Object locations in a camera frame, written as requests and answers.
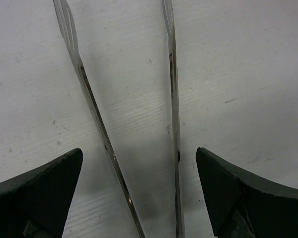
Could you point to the silver metal tongs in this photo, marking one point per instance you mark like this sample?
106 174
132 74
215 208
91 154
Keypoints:
68 32

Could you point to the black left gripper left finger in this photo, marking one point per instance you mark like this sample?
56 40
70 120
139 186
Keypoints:
35 204

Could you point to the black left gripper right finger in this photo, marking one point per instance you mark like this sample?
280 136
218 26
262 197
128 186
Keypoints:
241 204

